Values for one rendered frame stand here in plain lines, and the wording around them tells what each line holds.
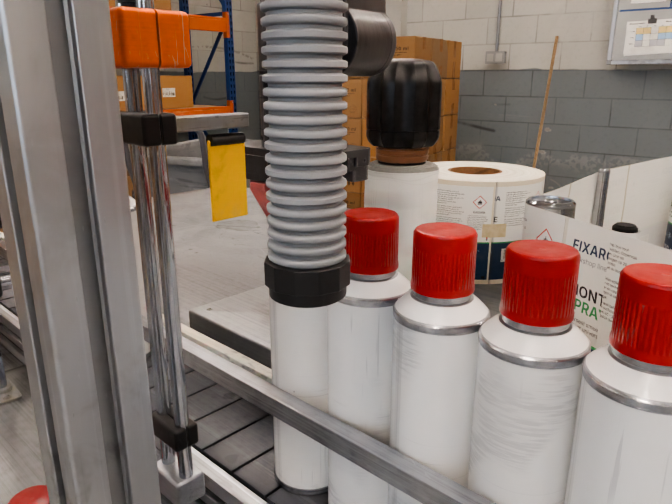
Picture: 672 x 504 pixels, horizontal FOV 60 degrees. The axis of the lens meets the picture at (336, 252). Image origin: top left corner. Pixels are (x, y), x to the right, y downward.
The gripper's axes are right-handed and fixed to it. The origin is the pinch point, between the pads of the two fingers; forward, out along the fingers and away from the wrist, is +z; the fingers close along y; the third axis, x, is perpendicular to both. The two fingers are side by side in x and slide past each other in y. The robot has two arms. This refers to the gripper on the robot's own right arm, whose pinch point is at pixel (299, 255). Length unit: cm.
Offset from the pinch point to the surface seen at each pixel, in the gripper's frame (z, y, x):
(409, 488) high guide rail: 6.2, -19.5, 10.7
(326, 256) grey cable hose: -8.0, -19.4, 16.9
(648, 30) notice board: -42, 96, -414
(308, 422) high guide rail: 5.7, -11.8, 10.7
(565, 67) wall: -18, 152, -421
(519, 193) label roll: 1.0, 0.7, -41.9
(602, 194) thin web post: -2.5, -13.5, -31.1
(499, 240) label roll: 7.4, 2.0, -39.7
